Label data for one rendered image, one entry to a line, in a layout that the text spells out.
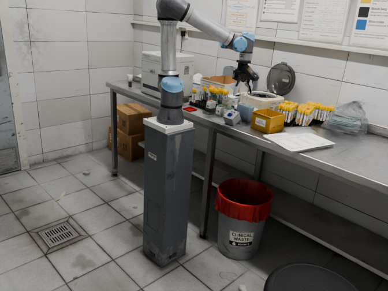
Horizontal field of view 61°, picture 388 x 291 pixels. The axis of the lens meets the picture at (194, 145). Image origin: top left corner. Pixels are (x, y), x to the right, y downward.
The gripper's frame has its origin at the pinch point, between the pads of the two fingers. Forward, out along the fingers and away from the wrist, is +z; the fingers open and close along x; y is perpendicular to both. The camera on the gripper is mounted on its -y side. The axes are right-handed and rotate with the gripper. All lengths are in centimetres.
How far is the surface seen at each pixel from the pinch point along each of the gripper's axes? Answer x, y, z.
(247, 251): 6, -26, 95
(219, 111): 8.1, 10.7, 12.1
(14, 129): 93, 175, 63
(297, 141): 3.7, -43.6, 13.7
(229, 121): 15.4, -6.0, 12.4
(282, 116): -3.6, -26.9, 5.9
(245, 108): 2.0, -4.6, 6.9
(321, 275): 51, -92, 37
